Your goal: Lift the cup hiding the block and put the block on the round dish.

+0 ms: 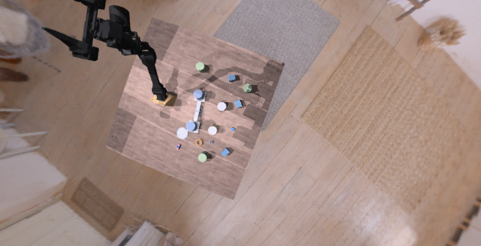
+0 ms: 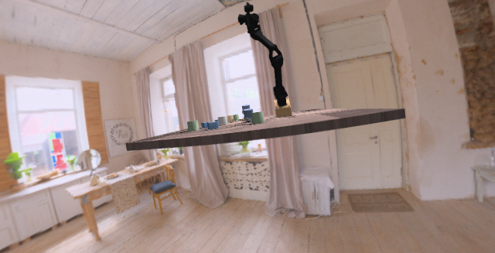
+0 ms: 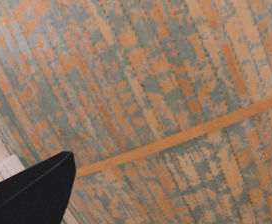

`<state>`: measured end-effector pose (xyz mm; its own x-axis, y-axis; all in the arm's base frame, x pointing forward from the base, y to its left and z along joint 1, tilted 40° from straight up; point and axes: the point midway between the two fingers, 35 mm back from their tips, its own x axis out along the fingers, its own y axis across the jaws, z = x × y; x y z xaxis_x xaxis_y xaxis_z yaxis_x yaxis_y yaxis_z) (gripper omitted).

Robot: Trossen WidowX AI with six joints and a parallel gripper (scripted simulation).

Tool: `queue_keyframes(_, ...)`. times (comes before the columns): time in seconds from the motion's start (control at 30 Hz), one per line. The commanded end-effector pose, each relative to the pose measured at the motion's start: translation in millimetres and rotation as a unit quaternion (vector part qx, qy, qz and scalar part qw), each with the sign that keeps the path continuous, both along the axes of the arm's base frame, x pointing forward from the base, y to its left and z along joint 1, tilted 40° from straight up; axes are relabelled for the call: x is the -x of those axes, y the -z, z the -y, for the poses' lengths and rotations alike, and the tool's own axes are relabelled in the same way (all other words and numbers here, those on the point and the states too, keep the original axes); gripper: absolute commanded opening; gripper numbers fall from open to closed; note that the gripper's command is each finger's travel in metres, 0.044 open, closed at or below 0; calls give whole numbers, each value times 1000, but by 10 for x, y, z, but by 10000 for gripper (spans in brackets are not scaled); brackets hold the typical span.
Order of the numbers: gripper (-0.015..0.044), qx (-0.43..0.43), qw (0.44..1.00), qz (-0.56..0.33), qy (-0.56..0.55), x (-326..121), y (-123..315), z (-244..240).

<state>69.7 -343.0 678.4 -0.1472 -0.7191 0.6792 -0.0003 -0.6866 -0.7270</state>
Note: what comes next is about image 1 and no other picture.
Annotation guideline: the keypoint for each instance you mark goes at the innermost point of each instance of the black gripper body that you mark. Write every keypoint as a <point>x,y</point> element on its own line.
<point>92,29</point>

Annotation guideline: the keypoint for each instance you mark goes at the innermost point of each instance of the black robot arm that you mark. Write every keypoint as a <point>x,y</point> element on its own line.
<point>117,33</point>

